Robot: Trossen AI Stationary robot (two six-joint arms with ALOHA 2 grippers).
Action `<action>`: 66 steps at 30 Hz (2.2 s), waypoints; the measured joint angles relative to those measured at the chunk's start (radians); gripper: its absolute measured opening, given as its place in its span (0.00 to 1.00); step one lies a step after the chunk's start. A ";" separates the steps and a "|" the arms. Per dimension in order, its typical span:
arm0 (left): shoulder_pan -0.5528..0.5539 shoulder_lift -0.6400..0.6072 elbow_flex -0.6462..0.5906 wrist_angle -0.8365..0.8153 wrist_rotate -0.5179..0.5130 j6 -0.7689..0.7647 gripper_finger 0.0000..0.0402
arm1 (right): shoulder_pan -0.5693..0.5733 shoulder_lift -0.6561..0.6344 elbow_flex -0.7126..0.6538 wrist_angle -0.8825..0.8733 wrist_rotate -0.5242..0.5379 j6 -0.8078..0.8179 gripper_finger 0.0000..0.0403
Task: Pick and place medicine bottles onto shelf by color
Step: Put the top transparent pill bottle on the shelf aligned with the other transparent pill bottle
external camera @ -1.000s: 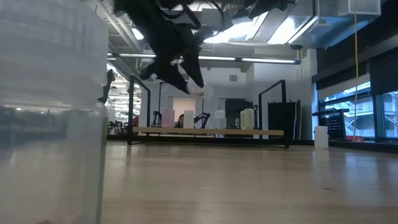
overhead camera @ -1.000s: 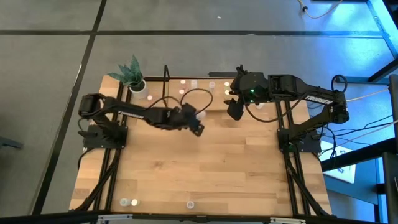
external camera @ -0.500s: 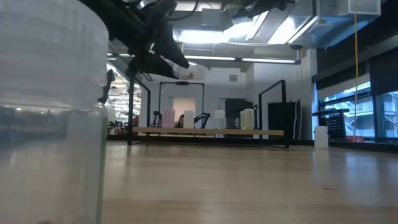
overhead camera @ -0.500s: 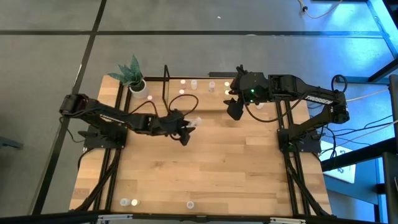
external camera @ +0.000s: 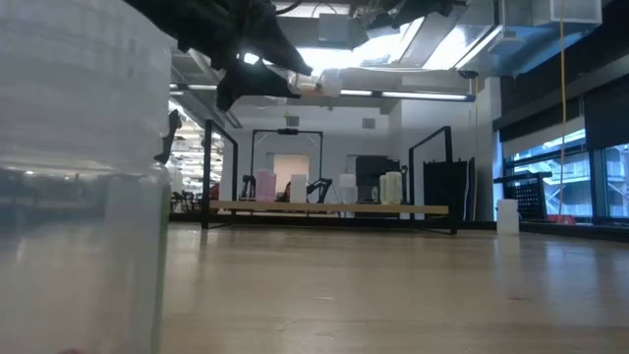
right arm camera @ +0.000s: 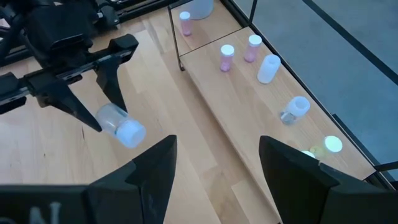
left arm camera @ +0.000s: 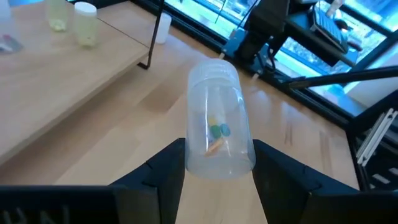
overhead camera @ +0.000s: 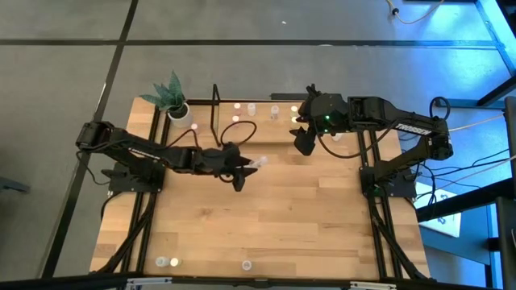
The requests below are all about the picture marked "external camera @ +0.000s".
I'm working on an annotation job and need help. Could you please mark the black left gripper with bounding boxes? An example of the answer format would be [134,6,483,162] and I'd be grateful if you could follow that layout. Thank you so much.
[176,0,315,111]

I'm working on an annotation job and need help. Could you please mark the clear medicine bottle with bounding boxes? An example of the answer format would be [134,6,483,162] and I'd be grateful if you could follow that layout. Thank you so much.
[0,0,178,354]
[288,68,344,98]
[338,173,359,206]

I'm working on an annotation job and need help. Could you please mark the pink medicine bottle white cap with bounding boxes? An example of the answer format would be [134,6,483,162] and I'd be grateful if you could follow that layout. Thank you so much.
[254,169,275,204]

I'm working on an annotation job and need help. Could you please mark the wooden shelf black metal ends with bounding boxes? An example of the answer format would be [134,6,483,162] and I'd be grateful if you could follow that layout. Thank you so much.
[200,119,458,236]

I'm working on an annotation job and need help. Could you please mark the grey ceiling box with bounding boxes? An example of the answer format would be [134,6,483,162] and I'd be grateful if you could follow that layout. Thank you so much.
[317,13,351,44]

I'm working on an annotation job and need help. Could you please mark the black chairs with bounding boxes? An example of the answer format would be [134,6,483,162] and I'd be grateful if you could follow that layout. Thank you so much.
[170,189,200,213]

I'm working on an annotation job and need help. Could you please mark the black monitor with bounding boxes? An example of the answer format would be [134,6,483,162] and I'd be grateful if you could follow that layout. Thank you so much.
[354,154,410,204]

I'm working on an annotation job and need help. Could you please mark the black panel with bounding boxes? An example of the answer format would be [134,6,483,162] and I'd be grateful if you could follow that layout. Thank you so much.
[423,157,476,222]

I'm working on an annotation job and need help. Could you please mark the black perforated cart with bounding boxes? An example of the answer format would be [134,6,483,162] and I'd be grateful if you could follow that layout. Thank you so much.
[492,170,554,222]

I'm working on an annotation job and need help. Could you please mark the white ceiling box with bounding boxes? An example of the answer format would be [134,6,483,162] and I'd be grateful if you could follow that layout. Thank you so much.
[533,0,603,28]

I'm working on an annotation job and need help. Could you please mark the large silver air duct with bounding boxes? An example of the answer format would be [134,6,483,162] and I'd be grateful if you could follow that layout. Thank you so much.
[357,0,535,74]

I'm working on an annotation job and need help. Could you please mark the orange hanging cord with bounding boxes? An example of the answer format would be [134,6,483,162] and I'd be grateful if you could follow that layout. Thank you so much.
[559,0,567,217]

